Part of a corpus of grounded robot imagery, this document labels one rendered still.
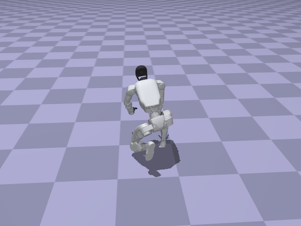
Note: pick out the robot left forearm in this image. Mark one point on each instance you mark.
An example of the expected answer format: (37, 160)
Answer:
(130, 110)

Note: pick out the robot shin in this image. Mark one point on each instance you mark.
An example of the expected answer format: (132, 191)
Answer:
(163, 133)
(138, 146)

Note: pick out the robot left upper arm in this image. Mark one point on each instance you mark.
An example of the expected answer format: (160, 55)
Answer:
(128, 96)

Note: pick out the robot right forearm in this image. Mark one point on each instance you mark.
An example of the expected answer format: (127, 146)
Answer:
(160, 108)

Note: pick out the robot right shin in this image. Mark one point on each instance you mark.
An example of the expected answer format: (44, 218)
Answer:
(163, 133)

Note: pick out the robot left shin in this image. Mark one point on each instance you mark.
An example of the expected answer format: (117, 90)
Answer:
(138, 146)

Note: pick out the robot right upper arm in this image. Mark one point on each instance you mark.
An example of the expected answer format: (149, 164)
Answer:
(161, 87)

